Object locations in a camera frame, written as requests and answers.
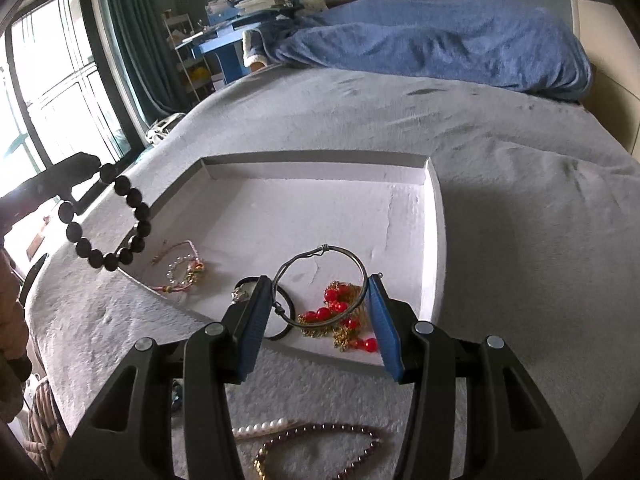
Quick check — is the large black bead bracelet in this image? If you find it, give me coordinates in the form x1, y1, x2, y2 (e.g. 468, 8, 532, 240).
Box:
56, 161, 152, 272

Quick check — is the small white pearl bracelet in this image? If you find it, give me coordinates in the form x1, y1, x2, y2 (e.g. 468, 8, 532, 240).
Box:
164, 253, 199, 286

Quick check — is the pearl bar hair clip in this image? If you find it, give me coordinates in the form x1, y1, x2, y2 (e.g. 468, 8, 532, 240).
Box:
232, 418, 300, 441

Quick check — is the pink cord charm bracelet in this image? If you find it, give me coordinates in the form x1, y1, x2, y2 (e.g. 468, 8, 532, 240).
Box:
150, 238, 206, 295

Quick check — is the dark maroon bead bracelet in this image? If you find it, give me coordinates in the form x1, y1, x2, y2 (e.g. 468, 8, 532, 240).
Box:
249, 421, 384, 480

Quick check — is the black cord bracelet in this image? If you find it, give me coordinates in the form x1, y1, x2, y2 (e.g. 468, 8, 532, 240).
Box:
231, 274, 296, 342

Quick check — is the red bead gold bracelet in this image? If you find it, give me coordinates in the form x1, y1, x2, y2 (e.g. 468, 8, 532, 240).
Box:
297, 279, 381, 354

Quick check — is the thin metal bangle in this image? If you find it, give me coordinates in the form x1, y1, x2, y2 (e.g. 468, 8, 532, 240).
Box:
271, 242, 371, 330

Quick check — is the person's left hand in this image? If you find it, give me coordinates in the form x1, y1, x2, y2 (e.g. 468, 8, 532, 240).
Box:
0, 250, 29, 361

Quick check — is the teal curtain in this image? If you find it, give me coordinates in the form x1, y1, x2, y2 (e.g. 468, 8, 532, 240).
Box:
106, 0, 189, 122

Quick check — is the blue desk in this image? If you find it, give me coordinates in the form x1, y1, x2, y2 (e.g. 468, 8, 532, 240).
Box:
179, 0, 298, 84

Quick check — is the shallow grey cardboard tray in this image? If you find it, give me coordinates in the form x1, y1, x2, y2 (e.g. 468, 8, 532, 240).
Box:
120, 151, 446, 370

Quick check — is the grey bed cover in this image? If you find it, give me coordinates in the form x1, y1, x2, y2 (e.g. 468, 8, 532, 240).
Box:
29, 67, 639, 474

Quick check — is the white stuffed toy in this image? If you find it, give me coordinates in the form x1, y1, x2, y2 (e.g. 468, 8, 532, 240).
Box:
299, 0, 328, 13

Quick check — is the blue duvet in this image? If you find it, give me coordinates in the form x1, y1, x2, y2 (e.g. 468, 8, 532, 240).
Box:
259, 0, 593, 102

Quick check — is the beige wardrobe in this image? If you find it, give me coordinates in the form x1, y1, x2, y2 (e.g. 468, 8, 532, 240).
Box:
572, 0, 639, 158

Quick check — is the window with dark frame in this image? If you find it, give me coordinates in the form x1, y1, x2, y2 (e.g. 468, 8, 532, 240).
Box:
1, 0, 143, 193

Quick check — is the white wire shelf rack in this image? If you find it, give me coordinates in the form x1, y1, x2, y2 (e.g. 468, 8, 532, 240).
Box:
162, 9, 212, 105

